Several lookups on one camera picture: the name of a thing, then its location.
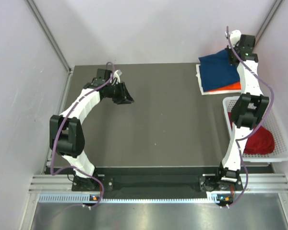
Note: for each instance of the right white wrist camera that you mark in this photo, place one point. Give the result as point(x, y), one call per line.
point(234, 37)

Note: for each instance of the folded orange t shirt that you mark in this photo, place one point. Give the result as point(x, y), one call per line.
point(231, 87)

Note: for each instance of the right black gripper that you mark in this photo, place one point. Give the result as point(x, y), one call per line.
point(230, 60)

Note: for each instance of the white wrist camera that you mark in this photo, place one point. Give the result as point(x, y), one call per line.
point(234, 37)
point(116, 77)

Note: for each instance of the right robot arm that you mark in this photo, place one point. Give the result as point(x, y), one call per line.
point(249, 109)

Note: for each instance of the grey slotted cable duct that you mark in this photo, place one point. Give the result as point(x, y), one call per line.
point(92, 199)

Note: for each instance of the white plastic basket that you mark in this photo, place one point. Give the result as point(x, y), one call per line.
point(273, 125)

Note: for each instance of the blue t shirt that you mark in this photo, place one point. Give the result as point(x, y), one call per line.
point(216, 72)

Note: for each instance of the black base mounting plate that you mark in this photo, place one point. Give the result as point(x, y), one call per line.
point(193, 182)

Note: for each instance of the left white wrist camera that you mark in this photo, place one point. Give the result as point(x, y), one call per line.
point(116, 77)

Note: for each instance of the red t shirt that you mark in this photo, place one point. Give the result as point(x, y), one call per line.
point(261, 142)

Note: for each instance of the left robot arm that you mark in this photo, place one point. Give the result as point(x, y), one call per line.
point(66, 137)

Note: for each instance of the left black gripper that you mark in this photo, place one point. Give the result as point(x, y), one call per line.
point(120, 99)

